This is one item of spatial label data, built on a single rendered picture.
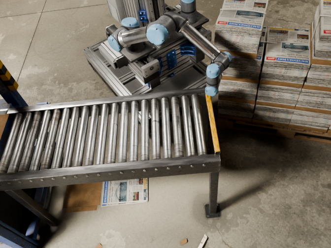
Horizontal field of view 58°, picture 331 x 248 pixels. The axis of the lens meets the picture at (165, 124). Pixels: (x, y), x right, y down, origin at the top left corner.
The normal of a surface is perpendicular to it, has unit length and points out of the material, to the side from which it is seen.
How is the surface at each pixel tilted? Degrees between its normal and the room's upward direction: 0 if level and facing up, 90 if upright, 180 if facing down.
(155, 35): 86
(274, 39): 1
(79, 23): 0
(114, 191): 0
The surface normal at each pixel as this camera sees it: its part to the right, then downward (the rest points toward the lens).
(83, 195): -0.11, -0.59
